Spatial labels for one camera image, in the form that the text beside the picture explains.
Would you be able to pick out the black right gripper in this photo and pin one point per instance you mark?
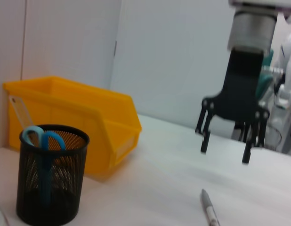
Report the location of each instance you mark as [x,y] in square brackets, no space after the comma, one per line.
[239,89]

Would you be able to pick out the grey clear pen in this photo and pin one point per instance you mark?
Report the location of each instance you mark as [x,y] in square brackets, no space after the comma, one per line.
[210,209]

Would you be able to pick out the blue scissors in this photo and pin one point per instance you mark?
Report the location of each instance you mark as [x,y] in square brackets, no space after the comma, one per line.
[45,150]

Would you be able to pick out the clear plastic ruler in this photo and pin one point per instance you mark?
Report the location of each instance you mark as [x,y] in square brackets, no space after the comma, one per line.
[21,113]

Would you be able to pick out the black mesh pen holder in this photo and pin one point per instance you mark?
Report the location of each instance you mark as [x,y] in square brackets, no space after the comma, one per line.
[49,207]

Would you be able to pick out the teal green background object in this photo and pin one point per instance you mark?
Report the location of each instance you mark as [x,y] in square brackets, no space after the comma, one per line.
[265,80]

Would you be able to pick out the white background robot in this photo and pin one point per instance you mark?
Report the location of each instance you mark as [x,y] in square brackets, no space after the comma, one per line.
[289,70]

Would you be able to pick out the yellow plastic bin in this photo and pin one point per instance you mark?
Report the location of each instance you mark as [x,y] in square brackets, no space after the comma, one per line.
[72,106]

